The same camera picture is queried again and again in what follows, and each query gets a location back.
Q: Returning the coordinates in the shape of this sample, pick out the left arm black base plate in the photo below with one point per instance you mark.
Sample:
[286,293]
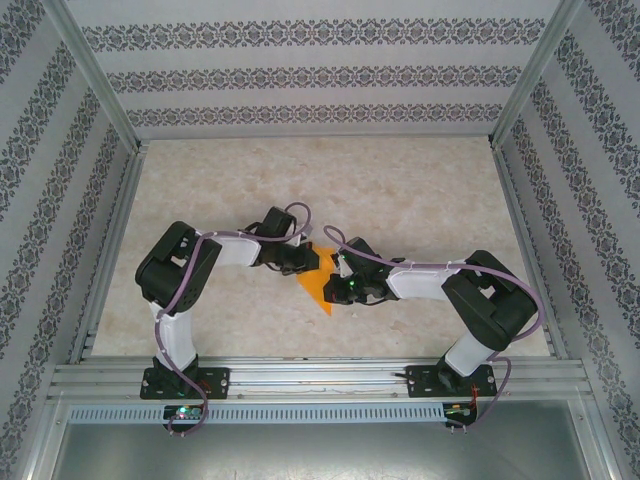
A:
[217,382]

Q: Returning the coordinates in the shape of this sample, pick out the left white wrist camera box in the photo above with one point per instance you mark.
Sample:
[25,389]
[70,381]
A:
[302,239]

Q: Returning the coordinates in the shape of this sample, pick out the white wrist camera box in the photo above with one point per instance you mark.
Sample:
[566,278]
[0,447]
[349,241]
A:
[342,261]
[302,239]

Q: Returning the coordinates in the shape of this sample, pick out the wide aluminium base rail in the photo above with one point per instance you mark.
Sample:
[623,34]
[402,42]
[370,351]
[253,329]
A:
[320,380]

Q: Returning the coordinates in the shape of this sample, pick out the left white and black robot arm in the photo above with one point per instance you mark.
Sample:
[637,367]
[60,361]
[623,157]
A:
[170,270]

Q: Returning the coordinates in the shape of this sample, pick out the orange paper sheet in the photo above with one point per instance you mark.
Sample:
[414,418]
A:
[312,290]

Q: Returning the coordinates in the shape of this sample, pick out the thin aluminium crossbar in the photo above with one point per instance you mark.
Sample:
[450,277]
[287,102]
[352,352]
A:
[315,136]

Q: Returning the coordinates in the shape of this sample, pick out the aluminium frame post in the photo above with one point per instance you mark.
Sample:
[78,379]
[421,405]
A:
[530,75]
[100,75]

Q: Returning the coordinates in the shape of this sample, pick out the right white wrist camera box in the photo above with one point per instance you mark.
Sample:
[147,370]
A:
[342,261]

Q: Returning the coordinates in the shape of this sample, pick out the grey sheet metal tray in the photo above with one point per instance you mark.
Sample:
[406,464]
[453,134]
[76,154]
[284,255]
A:
[320,455]

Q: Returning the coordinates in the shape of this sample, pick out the aluminium side rail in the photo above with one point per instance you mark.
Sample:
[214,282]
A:
[514,200]
[126,200]

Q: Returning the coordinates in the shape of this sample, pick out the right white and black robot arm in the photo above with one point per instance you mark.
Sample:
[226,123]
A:
[485,305]

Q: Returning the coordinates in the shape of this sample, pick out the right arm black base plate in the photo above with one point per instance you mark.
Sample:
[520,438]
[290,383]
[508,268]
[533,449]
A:
[420,382]

